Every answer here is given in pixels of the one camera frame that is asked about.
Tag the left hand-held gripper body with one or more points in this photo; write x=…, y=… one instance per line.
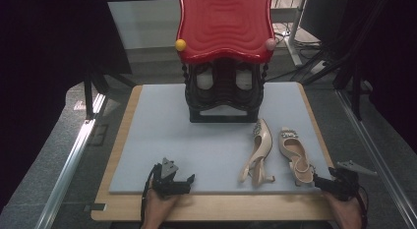
x=164, y=184

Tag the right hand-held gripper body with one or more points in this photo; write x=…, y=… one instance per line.
x=345, y=186

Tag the beige jewelled slingback heel shoe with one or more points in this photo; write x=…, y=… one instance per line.
x=264, y=141
x=286, y=147

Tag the black leather shoe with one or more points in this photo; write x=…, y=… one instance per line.
x=244, y=80
x=205, y=80

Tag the red and black shoe rack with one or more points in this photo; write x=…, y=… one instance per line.
x=226, y=26

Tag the person's left hand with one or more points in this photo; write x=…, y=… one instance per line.
x=160, y=211

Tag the person's right hand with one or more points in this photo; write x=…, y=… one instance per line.
x=344, y=214

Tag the light blue foam mat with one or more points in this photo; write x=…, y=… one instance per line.
x=183, y=124

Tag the dark floor tape strip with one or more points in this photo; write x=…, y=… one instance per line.
x=95, y=207

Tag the dark floor plate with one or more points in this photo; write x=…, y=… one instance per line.
x=98, y=134

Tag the black metal stand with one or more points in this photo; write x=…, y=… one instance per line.
x=355, y=75

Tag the white power strip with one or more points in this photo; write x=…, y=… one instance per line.
x=318, y=68

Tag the black tripod stand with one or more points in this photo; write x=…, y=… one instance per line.
x=89, y=94

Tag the black curtain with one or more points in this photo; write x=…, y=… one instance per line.
x=398, y=58
x=39, y=58

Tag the white panel board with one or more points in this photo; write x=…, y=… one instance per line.
x=144, y=22

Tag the silver aluminium floor rail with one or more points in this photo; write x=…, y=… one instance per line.
x=70, y=166
x=377, y=157

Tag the white desk frame leg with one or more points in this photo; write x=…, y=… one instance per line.
x=295, y=32

